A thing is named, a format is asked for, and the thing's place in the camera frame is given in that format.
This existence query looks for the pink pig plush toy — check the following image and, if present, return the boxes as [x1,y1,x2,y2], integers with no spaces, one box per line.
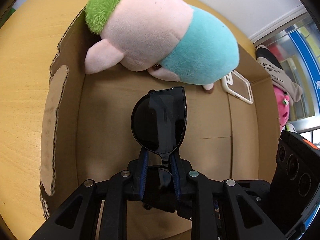
[85,0,240,90]

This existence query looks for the white clear phone case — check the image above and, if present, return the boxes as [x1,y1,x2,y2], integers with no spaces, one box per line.
[221,70,254,105]

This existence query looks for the black sunglasses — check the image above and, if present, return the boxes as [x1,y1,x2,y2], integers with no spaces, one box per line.
[131,87,187,197]

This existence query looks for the magenta plush toy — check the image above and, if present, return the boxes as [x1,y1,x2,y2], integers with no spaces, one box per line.
[273,85,290,130]

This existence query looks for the beige and black cloth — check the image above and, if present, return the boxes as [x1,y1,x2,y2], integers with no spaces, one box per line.
[255,45,303,106]

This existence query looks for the white panda plush toy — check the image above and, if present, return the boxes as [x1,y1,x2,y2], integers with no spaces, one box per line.
[284,122,297,133]

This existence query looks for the brown cardboard box tray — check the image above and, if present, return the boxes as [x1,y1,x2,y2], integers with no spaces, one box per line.
[39,4,281,234]

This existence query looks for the blue banner with characters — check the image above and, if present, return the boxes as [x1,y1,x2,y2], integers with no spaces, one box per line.
[289,30,319,101]

